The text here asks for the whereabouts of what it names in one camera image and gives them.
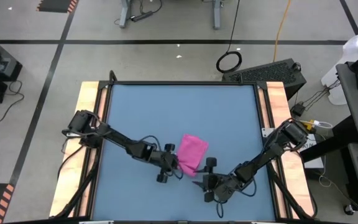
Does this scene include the grey desk leg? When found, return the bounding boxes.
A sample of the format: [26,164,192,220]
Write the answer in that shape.
[119,0,132,29]
[212,0,224,31]

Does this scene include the black power adapter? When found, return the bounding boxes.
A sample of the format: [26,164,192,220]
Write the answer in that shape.
[290,101,306,118]

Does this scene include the black caster wheel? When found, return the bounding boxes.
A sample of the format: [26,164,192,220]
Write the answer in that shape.
[343,203,356,216]

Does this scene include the black machine housing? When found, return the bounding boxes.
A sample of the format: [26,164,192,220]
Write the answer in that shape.
[0,29,24,82]

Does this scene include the black table frame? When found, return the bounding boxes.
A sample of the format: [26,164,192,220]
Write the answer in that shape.
[87,80,281,224]

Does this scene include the wooden table side board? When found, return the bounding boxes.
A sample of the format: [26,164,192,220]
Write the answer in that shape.
[48,81,109,218]
[257,81,316,218]

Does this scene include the pink towel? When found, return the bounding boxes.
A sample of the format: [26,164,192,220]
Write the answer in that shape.
[176,133,210,178]

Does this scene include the yellow cable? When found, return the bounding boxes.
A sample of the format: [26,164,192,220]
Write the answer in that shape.
[272,0,292,62]

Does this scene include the black floor cable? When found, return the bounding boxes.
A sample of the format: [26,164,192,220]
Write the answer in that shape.
[0,80,25,123]

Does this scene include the black desk base beam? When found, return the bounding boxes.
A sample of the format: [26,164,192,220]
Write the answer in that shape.
[299,114,354,163]

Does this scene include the white labelled box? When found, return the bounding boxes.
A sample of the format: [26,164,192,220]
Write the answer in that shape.
[298,133,325,170]

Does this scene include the black diagonal frame strut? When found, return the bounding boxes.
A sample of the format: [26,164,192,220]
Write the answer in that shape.
[270,174,318,220]
[50,169,101,218]

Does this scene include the black computer case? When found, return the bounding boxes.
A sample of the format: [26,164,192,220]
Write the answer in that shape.
[221,58,307,101]

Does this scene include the black adapter cables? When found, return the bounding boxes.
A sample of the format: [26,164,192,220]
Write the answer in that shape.
[300,79,341,108]

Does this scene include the black power strip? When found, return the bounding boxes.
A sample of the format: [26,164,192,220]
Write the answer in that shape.
[130,11,154,23]

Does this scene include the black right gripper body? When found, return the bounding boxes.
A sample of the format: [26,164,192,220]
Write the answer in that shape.
[209,173,241,203]

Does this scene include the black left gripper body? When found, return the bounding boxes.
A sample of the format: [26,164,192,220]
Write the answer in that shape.
[152,149,179,174]

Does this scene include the white fabric covered object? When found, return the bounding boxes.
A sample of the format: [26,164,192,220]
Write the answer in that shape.
[321,30,358,106]

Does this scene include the white cable orange plug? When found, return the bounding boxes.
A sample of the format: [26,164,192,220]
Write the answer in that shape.
[296,119,334,130]

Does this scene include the coiled black cable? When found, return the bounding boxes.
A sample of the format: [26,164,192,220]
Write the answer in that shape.
[215,0,244,75]

